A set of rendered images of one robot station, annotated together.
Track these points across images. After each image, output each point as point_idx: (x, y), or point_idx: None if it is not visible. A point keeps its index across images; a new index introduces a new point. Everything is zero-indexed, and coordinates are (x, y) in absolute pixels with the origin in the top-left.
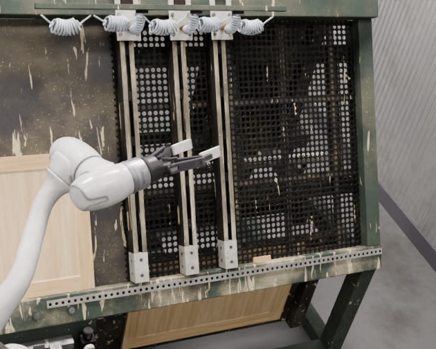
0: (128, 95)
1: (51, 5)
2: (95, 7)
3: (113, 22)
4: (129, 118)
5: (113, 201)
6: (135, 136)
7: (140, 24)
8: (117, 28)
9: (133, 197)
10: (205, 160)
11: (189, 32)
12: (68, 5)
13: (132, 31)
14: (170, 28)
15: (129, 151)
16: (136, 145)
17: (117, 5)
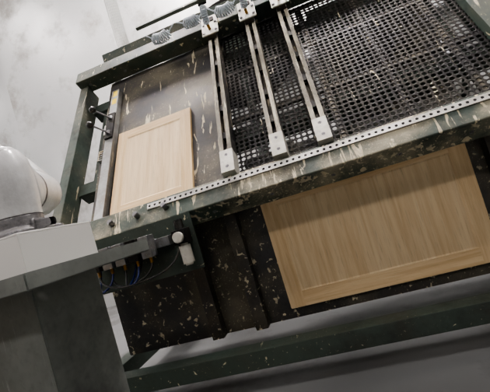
0: (215, 62)
1: (144, 22)
2: (169, 12)
3: (185, 18)
4: (215, 72)
5: None
6: (219, 80)
7: (201, 9)
8: (189, 20)
9: (218, 114)
10: None
11: (241, 1)
12: (153, 19)
13: (202, 20)
14: (225, 4)
15: (215, 89)
16: (220, 84)
17: (183, 5)
